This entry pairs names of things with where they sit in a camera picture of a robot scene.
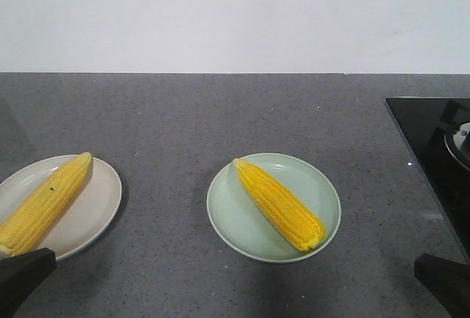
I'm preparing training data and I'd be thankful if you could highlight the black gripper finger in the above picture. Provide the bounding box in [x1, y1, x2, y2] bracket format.
[414, 253, 469, 317]
[1, 248, 57, 317]

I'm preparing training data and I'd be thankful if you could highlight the beige round plate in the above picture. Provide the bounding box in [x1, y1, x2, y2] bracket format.
[1, 154, 123, 261]

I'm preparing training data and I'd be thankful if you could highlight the light green round plate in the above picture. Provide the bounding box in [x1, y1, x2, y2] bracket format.
[206, 153, 341, 264]

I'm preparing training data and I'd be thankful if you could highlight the black glass gas stove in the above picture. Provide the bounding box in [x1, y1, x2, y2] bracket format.
[386, 97, 469, 253]

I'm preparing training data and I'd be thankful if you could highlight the yellow corn with dark speck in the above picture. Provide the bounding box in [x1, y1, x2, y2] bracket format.
[1, 152, 93, 259]

